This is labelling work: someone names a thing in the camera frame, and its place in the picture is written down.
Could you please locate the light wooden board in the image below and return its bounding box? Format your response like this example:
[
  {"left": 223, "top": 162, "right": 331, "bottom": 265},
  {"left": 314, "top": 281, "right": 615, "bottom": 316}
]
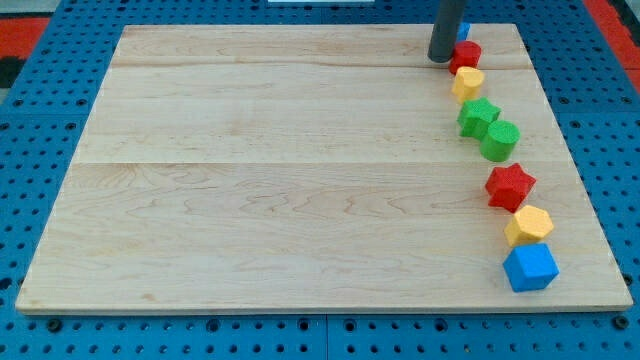
[{"left": 15, "top": 24, "right": 632, "bottom": 315}]

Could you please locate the green star block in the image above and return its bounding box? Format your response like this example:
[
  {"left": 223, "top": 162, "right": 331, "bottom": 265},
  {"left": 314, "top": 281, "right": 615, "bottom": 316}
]
[{"left": 457, "top": 97, "right": 502, "bottom": 140}]

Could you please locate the green cylinder block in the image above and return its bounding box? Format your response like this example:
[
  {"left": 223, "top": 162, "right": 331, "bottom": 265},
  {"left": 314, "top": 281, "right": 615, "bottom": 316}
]
[{"left": 480, "top": 120, "right": 520, "bottom": 162}]

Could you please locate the blue cube block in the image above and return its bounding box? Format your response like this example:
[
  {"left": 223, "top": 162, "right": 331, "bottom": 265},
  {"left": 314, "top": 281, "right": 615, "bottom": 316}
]
[{"left": 503, "top": 243, "right": 560, "bottom": 292}]

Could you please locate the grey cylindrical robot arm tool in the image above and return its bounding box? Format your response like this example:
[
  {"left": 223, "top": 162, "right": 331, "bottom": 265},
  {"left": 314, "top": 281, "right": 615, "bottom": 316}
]
[{"left": 427, "top": 0, "right": 467, "bottom": 63}]

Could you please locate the yellow heart block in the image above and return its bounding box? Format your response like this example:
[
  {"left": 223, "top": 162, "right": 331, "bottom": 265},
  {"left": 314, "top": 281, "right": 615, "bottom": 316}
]
[{"left": 451, "top": 66, "right": 485, "bottom": 104}]

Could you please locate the yellow hexagon block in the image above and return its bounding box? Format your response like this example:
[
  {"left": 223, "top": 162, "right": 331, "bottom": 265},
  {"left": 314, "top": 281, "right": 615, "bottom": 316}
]
[{"left": 504, "top": 205, "right": 554, "bottom": 247}]

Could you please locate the small blue block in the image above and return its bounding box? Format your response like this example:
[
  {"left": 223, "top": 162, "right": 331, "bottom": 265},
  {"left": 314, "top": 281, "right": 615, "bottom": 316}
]
[{"left": 456, "top": 22, "right": 471, "bottom": 42}]

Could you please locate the red cylinder block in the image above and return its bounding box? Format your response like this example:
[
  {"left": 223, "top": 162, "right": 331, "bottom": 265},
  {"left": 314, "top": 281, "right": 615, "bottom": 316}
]
[{"left": 448, "top": 40, "right": 482, "bottom": 75}]

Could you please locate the red star block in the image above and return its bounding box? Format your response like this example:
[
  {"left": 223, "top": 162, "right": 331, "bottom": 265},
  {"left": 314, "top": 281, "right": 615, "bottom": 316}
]
[{"left": 485, "top": 163, "right": 537, "bottom": 213}]

